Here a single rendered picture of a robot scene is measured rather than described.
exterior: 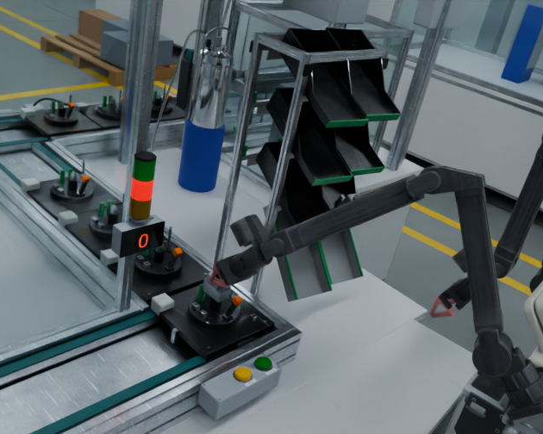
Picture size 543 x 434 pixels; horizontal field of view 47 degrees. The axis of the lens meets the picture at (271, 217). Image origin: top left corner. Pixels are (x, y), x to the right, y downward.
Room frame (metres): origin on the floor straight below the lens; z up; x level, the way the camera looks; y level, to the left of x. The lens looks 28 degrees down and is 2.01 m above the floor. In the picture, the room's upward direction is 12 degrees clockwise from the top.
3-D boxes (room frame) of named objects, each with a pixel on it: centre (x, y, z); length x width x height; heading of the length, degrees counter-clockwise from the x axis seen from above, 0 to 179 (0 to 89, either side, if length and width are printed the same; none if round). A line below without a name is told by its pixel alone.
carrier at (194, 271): (1.53, 0.29, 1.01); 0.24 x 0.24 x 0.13; 50
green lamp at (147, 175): (1.30, 0.31, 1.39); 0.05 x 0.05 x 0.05
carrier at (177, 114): (2.82, 0.64, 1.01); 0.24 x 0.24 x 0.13; 50
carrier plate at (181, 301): (1.37, 0.10, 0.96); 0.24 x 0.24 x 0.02; 50
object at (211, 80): (2.34, 0.33, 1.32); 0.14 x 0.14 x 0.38
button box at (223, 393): (1.17, -0.02, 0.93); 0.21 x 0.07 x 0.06; 140
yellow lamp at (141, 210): (1.30, 0.31, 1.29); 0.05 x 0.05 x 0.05
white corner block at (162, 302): (1.36, 0.23, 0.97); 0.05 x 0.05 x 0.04; 50
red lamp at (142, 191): (1.30, 0.31, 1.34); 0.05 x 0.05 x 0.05
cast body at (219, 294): (1.38, 0.11, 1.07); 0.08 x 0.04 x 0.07; 51
